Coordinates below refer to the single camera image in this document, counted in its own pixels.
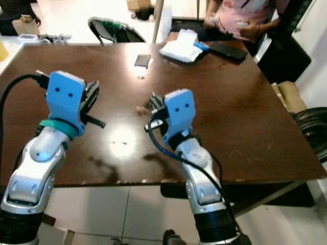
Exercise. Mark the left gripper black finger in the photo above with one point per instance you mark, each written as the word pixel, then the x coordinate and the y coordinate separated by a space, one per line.
pixel 92 94

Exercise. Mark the white hand controller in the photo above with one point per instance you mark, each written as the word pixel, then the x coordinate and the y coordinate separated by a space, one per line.
pixel 242 25
pixel 214 21

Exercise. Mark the person's right hand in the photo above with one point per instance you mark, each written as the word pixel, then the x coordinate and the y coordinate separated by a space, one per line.
pixel 219 23

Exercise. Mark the person's left hand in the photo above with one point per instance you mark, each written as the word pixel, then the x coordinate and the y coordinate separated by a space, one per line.
pixel 251 32

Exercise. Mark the white paper slip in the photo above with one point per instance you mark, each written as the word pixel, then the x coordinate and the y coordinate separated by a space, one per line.
pixel 141 70

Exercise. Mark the small black phone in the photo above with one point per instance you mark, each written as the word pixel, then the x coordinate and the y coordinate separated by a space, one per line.
pixel 142 61

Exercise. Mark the white wet wipes pack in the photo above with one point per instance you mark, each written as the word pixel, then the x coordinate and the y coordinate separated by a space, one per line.
pixel 181 49

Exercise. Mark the black and grey gear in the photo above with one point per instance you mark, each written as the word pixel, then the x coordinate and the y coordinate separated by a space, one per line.
pixel 53 38

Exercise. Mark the small blue packet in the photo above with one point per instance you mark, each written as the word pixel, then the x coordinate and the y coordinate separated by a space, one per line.
pixel 202 46

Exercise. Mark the beige upright pole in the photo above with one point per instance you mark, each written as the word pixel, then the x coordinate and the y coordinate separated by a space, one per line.
pixel 158 20

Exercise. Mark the large black phone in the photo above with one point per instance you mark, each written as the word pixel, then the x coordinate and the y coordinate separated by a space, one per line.
pixel 228 52

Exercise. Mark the small white flat box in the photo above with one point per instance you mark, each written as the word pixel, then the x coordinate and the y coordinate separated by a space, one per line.
pixel 26 37

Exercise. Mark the dark brown wooden table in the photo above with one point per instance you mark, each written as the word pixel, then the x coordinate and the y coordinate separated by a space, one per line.
pixel 245 132

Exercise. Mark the small black bag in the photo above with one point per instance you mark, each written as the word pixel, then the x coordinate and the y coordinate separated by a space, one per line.
pixel 143 14

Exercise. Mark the open cardboard box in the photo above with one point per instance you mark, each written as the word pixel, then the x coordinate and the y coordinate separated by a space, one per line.
pixel 32 25

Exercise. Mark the closed cardboard box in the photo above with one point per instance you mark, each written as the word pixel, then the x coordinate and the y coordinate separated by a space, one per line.
pixel 139 4

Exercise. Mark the yellow container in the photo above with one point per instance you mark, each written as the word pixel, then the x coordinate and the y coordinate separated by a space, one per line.
pixel 3 51

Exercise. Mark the large black bag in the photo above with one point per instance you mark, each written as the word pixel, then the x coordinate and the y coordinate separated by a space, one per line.
pixel 11 13

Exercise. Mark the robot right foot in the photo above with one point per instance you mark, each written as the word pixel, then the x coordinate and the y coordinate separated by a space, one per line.
pixel 172 238

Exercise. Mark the person in pink shirt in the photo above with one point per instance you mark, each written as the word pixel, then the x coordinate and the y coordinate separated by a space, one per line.
pixel 245 7

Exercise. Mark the flat folded cardboard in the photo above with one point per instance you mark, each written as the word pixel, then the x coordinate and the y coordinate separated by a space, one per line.
pixel 288 97

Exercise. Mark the black round fan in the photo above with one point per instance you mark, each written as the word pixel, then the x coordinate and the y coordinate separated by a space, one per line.
pixel 311 135

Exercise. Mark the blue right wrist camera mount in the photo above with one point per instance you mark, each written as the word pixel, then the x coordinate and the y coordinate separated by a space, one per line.
pixel 180 109

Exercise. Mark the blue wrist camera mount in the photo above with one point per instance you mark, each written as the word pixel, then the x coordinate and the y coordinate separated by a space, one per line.
pixel 64 99
pixel 180 109

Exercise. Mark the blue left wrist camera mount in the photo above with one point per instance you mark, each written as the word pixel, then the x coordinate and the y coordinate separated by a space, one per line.
pixel 64 99

